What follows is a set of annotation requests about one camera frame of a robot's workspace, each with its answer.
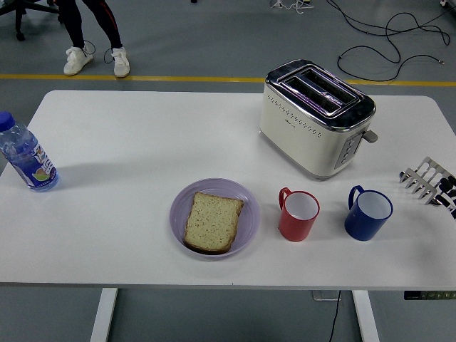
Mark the grey box under table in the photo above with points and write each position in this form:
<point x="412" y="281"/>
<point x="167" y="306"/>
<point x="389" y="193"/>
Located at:
<point x="322" y="295"/>

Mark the bread slice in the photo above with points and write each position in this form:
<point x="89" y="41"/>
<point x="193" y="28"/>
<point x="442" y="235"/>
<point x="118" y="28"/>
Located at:
<point x="213" y="224"/>

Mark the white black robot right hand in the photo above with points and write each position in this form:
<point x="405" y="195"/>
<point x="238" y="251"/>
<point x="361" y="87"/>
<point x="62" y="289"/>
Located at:
<point x="449" y="200"/>

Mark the lilac plate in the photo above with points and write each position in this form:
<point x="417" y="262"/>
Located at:
<point x="177" y="215"/>

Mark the blue enamel cup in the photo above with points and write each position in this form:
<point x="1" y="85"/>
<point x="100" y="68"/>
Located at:
<point x="360" y="224"/>

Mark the black office chair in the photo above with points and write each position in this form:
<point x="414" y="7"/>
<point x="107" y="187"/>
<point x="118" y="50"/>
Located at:
<point x="18" y="21"/>

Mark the red enamel cup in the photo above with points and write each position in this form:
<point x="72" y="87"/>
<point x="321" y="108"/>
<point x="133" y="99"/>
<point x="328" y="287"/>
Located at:
<point x="294" y="225"/>

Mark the person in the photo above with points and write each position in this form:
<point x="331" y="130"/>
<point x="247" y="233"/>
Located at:
<point x="76" y="60"/>

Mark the black desk control panel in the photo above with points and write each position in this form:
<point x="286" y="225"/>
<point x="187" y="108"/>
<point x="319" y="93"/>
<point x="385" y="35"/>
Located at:
<point x="431" y="295"/>

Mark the cream chrome toaster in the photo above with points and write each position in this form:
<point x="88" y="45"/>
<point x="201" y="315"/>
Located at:
<point x="303" y="142"/>

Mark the clear blue-capped drink bottle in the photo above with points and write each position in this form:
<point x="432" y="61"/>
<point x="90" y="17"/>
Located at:
<point x="28" y="156"/>

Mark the metal toast rack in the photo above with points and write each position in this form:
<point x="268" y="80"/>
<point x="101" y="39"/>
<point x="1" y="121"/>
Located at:
<point x="425" y="175"/>

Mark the white table leg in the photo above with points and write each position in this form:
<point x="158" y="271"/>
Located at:
<point x="366" y="317"/>
<point x="104" y="313"/>

